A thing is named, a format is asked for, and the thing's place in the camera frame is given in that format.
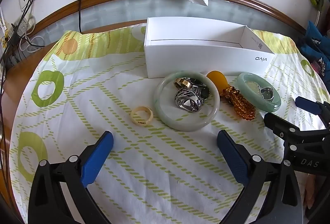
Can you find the amber bead necklace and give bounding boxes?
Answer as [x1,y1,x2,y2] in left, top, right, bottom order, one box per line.
[220,85,256,121]

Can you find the white power strip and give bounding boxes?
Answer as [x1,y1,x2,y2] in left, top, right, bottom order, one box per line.
[4,15,36,42]

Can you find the cream bone ring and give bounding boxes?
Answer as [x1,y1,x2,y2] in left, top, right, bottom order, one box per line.
[130,105,154,127]

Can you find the pale jade silver-framed pendant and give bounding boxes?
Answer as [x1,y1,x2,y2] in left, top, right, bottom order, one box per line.
[246,81,261,94]

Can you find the amber oval pendant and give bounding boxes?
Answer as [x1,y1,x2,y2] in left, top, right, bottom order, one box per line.
[207,70,229,95]

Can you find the large pale jade bangle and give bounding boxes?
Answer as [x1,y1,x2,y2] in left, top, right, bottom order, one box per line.
[153,70,220,132]

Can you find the silver ring with stone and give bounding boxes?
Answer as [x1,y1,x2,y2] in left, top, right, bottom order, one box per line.
[259,86,276,102]

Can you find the green stone silver bracelet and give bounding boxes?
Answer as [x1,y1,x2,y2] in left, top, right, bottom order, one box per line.
[189,78,211,101]

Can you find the white vivo cardboard box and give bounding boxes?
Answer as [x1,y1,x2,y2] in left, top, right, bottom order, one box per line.
[144,17,275,78]

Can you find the blue cloth bag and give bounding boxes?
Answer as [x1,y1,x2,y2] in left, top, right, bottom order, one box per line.
[297,21,329,81]

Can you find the green patterned white cloth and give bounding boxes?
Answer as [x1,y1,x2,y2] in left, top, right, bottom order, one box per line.
[9,23,330,224]

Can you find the large silver ring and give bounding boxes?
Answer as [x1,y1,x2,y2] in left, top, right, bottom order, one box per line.
[174,86,204,113]

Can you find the small green jade bangle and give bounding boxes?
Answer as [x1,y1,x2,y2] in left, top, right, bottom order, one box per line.
[237,73,281,112]

